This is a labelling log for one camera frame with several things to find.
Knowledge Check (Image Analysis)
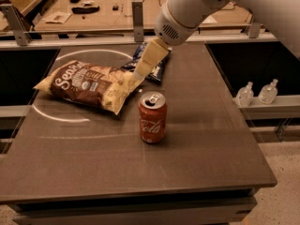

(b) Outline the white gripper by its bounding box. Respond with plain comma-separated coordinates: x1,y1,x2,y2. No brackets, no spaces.
133,0,201,81

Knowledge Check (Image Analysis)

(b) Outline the brown chip bag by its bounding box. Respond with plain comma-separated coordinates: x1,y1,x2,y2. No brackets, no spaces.
35,60,142,114

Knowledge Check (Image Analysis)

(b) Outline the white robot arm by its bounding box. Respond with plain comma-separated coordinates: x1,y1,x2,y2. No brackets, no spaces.
134,0,300,80

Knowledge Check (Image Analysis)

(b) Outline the blue chip bag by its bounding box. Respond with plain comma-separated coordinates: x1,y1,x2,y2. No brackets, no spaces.
121,43,172,83

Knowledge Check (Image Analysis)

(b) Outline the red coke can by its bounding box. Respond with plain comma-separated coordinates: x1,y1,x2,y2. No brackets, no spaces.
139,91,167,143

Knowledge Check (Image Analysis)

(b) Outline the small black object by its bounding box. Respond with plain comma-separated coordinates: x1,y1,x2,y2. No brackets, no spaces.
112,5,119,10

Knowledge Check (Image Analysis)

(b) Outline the background wooden desk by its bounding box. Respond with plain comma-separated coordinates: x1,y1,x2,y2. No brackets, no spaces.
32,0,280,34

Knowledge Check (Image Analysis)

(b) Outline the black device on desk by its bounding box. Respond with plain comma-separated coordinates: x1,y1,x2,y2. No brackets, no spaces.
71,7,100,14

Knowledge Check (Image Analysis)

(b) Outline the clear plastic bottle left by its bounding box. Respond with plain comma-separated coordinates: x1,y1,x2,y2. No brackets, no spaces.
235,82,254,108

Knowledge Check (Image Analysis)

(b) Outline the clear plastic bottle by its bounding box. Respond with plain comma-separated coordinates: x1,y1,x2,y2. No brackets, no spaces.
258,79,278,105
235,82,254,108

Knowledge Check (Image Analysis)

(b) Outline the white paper note left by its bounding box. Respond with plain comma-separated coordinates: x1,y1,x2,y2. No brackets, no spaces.
43,11,71,24

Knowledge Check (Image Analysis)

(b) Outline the clear plastic bottle right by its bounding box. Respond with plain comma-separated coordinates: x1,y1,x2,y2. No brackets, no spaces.
258,79,278,105

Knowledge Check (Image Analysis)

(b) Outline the middle metal rail bracket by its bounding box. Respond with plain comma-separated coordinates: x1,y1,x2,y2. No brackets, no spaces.
131,1,143,42

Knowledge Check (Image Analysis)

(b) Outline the metal rail bracket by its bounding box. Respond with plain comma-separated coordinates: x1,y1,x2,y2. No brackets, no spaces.
247,22,261,38
0,4,31,46
131,1,143,42

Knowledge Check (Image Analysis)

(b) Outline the right metal rail bracket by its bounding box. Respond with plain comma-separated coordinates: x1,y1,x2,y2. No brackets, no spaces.
247,22,261,38

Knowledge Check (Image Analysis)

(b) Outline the left metal rail bracket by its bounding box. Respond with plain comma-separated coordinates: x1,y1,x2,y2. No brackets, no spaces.
0,4,31,46

